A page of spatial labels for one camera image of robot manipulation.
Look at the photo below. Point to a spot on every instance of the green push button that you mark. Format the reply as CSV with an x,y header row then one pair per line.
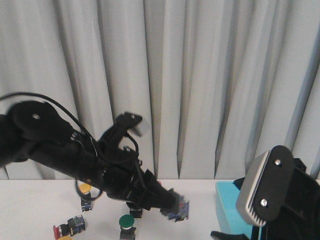
x,y
127,229
134,210

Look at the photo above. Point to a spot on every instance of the grey pleated curtain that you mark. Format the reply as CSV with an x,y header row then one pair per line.
x,y
218,81

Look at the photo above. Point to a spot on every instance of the green push button front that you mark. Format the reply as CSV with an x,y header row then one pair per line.
x,y
127,229

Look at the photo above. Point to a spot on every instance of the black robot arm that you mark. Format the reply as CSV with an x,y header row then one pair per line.
x,y
34,130

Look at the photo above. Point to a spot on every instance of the yellow push button upright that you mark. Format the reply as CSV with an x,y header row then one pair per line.
x,y
85,202

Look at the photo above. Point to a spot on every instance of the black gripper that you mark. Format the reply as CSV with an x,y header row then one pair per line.
x,y
287,198
123,178

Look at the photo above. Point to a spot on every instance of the yellow push button front edge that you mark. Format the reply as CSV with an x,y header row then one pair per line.
x,y
65,238

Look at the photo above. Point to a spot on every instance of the red push button lying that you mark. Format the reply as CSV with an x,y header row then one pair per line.
x,y
74,226

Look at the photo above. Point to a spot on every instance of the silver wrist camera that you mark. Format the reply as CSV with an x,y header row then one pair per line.
x,y
141,128
245,201

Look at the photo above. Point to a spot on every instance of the light blue plastic box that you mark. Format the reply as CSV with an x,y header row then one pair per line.
x,y
229,219

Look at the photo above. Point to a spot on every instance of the green push button rear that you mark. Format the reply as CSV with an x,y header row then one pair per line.
x,y
134,210

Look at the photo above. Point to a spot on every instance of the red push button carried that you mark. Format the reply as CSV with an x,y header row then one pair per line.
x,y
179,211

